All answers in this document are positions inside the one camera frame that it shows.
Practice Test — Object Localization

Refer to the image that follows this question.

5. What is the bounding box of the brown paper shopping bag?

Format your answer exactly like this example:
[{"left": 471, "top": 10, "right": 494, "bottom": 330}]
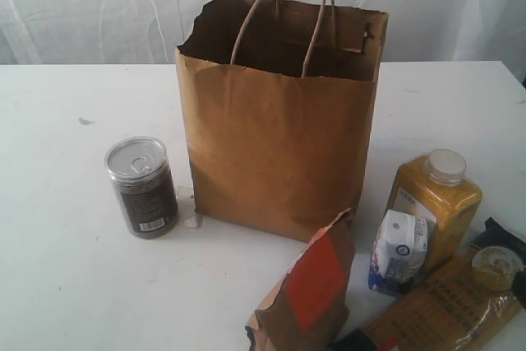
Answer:
[{"left": 175, "top": 0, "right": 389, "bottom": 241}]

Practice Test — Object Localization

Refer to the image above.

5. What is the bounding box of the white paper crumb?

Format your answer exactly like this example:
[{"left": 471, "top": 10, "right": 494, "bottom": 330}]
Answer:
[{"left": 184, "top": 213, "right": 203, "bottom": 229}]

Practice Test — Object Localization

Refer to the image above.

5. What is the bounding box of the dark can silver lid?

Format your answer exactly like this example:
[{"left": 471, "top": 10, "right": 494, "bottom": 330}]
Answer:
[{"left": 104, "top": 136, "right": 178, "bottom": 239}]

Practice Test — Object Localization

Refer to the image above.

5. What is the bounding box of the yellow grain bottle white cap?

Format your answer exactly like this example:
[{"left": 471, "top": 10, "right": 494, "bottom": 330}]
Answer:
[{"left": 386, "top": 149, "right": 482, "bottom": 274}]

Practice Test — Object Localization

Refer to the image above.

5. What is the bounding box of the clear tape scrap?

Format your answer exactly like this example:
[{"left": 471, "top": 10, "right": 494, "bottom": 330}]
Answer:
[{"left": 175, "top": 186, "right": 194, "bottom": 199}]

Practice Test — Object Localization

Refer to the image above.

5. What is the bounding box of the small white blue carton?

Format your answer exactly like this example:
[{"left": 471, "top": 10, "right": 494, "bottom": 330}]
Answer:
[{"left": 367, "top": 210, "right": 428, "bottom": 297}]

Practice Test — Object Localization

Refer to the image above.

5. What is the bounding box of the brown pouch orange label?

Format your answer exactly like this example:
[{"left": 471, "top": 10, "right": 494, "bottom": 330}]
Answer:
[{"left": 245, "top": 209, "right": 355, "bottom": 350}]

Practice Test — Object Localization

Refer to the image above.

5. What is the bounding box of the spaghetti packet gold seal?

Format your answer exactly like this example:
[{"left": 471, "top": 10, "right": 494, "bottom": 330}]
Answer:
[{"left": 330, "top": 216, "right": 526, "bottom": 351}]

